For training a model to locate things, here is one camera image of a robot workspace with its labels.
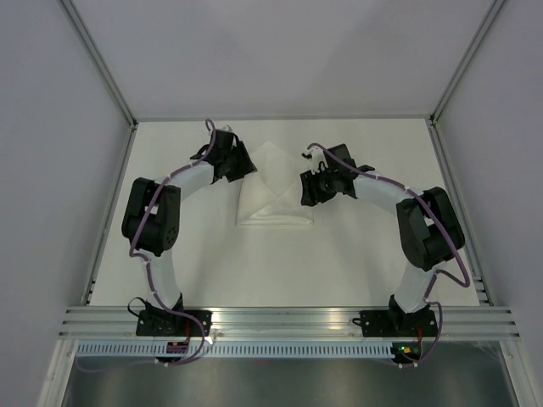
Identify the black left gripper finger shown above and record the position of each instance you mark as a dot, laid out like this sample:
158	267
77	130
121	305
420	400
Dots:
241	152
239	169

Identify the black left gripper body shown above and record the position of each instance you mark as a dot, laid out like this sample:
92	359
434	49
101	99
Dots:
227	159

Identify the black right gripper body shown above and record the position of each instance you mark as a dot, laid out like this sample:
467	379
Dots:
329	186

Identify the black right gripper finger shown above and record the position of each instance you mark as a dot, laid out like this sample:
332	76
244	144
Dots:
308	198
308	180

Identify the white cloth napkin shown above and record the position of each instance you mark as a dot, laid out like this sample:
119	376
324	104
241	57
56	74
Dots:
271	195

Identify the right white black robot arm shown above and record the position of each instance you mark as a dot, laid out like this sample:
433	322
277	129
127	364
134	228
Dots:
430	233

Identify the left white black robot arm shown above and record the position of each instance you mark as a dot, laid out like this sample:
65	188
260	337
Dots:
151	221

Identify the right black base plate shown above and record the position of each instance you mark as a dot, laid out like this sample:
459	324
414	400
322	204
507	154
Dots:
380	323

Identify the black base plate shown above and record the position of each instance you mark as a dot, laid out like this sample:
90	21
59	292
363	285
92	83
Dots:
380	323
159	323

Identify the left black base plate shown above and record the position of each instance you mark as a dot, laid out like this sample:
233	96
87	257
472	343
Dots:
159	323

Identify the left aluminium frame post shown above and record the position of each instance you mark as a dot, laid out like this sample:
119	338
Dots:
84	35

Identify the aluminium frame post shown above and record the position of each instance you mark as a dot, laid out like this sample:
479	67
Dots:
84	35
484	29

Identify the white slotted cable duct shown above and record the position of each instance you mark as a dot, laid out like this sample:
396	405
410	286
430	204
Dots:
243	349

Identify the aluminium front rail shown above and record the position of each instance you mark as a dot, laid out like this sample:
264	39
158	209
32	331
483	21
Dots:
315	324

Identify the right aluminium frame post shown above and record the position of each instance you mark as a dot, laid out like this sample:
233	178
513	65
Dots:
484	29

